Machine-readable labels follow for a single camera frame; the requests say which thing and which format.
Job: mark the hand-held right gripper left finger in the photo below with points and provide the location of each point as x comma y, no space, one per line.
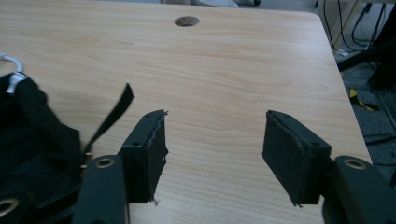
145,158

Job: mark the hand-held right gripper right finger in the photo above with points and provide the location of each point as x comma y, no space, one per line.
292,155

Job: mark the white clothes hanger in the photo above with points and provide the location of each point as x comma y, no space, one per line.
14,70

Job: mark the yellow and black tape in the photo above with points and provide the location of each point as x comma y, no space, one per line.
361,101

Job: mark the black stand base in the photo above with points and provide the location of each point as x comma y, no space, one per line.
373,56

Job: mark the white keyboard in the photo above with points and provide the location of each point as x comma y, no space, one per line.
214,2

